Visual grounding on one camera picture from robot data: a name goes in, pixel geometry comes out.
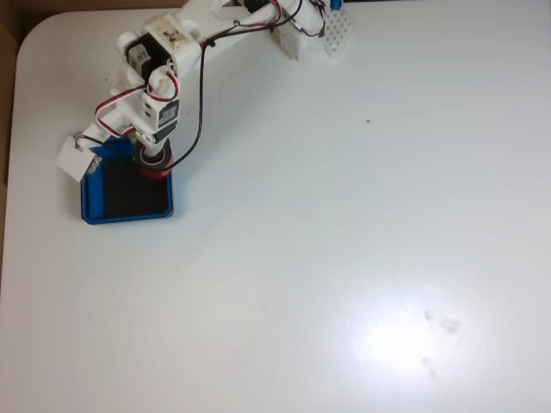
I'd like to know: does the black camera cable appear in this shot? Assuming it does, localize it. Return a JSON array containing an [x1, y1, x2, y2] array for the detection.
[[170, 3, 303, 170]]

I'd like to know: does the white camera box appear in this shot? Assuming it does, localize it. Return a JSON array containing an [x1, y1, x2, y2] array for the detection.
[[55, 133, 103, 182]]

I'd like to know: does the white perforated bracket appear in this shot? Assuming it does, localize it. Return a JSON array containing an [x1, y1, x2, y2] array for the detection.
[[320, 7, 355, 65]]

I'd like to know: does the blue box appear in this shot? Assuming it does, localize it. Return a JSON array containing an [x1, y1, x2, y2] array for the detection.
[[80, 136, 176, 225]]

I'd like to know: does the red white black servo wire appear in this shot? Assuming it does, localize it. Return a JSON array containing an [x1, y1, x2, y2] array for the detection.
[[94, 69, 180, 139]]

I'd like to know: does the red tape roll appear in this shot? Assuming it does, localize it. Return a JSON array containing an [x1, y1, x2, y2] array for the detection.
[[133, 144, 176, 184]]

